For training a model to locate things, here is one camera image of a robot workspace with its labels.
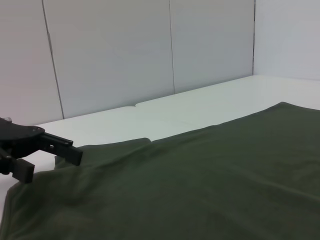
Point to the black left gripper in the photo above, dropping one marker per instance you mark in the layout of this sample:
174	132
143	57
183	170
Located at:
17	137

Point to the dark green shirt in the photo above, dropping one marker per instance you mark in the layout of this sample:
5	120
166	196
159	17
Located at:
175	187

